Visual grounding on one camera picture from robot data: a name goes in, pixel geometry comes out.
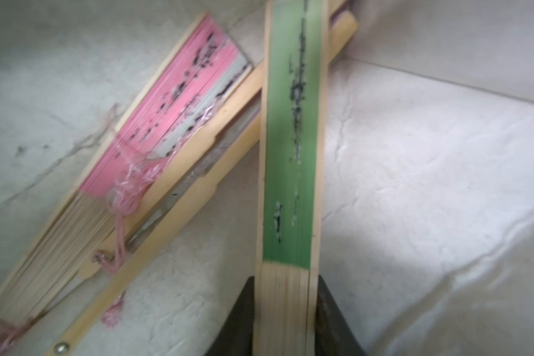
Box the plain wooden folding fan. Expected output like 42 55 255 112
49 1 358 355

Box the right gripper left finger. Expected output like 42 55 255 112
205 277 255 356

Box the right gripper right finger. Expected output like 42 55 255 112
315 276 366 356

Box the beige canvas tote bag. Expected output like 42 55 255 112
0 1 534 355

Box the pink paper folding fan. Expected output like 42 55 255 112
0 14 259 326

